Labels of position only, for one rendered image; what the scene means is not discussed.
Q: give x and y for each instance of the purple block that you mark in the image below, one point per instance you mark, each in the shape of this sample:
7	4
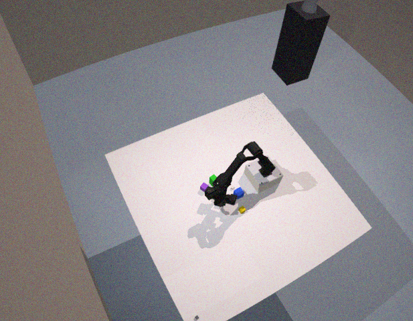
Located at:
203	187

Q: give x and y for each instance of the blue block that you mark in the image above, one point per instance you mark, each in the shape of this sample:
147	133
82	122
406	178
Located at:
239	192

